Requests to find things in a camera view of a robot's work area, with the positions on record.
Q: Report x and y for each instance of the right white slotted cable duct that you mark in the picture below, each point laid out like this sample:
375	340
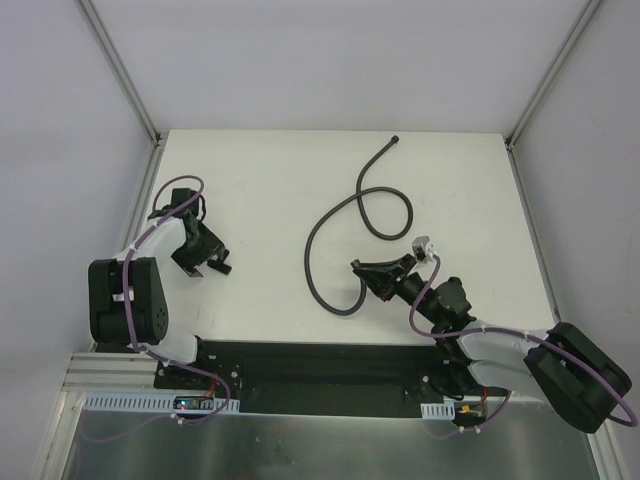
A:
442	411

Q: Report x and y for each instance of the left aluminium frame post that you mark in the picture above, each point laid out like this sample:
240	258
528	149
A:
108	48

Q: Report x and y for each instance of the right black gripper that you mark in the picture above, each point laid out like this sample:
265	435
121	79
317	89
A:
392	280

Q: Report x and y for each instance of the aluminium frame post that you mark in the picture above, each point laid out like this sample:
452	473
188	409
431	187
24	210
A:
108	48
568	45

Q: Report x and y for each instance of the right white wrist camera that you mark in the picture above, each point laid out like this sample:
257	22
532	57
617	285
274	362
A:
424	250

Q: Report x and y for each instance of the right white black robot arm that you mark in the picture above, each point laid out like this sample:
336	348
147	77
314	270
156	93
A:
560	366

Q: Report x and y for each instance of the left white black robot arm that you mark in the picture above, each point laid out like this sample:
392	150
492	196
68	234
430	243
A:
127	302

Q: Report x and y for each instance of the left white slotted cable duct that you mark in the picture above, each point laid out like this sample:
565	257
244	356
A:
158	403

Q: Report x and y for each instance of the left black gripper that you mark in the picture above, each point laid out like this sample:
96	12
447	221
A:
205	254

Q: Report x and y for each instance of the aluminium front rail profile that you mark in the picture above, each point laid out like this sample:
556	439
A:
118	372

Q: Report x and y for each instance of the right aluminium frame post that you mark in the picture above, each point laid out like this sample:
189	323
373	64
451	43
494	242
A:
568	45

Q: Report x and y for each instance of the white slotted cable duct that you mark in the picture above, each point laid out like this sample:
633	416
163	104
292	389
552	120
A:
442	411
158	403

